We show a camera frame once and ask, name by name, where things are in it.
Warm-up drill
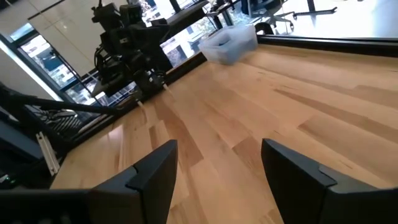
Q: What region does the large window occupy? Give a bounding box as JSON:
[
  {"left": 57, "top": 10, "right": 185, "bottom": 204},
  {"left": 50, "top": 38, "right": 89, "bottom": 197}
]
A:
[{"left": 9, "top": 21, "right": 103, "bottom": 106}]

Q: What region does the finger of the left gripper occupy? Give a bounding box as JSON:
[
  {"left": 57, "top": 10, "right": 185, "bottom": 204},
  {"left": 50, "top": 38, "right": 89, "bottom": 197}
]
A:
[{"left": 91, "top": 73, "right": 137, "bottom": 98}]

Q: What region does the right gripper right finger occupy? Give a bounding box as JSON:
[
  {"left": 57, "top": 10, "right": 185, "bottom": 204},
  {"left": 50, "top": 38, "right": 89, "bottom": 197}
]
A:
[{"left": 261, "top": 138, "right": 398, "bottom": 224}]

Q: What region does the white bracket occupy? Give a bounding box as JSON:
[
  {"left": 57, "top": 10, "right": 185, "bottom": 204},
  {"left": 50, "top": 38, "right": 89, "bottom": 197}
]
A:
[{"left": 35, "top": 131, "right": 61, "bottom": 177}]

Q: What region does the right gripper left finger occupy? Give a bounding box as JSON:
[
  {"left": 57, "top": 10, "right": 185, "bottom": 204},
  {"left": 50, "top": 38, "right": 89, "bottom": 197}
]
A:
[{"left": 0, "top": 139, "right": 179, "bottom": 224}]

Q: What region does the dark grey desk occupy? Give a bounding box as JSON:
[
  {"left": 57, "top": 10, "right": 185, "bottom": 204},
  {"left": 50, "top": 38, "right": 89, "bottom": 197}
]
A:
[{"left": 160, "top": 0, "right": 237, "bottom": 35}]

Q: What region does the office chair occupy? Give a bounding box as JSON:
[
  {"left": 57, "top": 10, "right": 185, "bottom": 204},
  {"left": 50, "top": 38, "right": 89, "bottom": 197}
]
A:
[{"left": 248, "top": 0, "right": 338, "bottom": 32}]

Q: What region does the clear plastic bin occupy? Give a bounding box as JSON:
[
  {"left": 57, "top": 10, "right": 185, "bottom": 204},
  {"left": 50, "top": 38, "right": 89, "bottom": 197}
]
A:
[{"left": 198, "top": 24, "right": 259, "bottom": 65}]

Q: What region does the grey braided cable sleeve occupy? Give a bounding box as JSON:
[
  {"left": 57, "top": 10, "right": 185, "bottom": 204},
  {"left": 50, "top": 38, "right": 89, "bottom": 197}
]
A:
[{"left": 34, "top": 107, "right": 85, "bottom": 134}]

